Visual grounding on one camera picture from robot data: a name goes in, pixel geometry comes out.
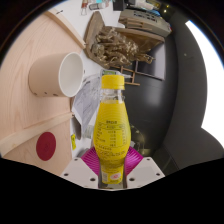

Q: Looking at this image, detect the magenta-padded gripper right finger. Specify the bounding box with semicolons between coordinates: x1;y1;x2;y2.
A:
123;145;166;190

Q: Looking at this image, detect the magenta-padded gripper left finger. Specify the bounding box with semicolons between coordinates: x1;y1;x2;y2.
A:
60;146;101;189

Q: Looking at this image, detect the yellow drink bottle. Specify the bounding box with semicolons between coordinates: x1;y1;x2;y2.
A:
93;73;132;186

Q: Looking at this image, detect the small yellow tag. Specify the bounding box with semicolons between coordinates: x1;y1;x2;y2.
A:
70;133;77;151

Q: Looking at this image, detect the flat round red coaster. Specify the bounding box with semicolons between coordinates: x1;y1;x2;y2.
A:
35;131;57;162

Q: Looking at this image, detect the printed paper sheet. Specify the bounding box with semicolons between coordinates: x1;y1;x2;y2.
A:
71;74;102;134

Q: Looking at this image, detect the light wooden work board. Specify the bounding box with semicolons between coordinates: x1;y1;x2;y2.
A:
0;8;86;168

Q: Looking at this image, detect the wooden easel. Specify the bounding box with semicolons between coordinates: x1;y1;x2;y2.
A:
113;59;141;87

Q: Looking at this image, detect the clear spray bottle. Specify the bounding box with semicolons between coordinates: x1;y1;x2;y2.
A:
100;69;133;81

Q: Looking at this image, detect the beige cup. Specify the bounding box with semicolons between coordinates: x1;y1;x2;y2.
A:
28;51;85;98

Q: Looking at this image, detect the long ceiling light strip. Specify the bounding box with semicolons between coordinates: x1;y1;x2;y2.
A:
184;19;224;149

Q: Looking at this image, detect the golden-brown sculpture on wooden base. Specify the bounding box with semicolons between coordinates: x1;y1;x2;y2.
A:
83;10;166;70

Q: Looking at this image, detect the black flat box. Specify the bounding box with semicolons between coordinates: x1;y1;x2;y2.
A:
118;18;168;38
119;8;173;33

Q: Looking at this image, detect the wooden paintbrush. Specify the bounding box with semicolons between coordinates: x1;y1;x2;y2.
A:
80;0;90;16

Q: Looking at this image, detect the small paint jar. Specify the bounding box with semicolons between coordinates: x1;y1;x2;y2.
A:
88;2;104;11

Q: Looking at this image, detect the black wall screen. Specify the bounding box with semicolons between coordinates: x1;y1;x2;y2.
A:
134;43;168;81

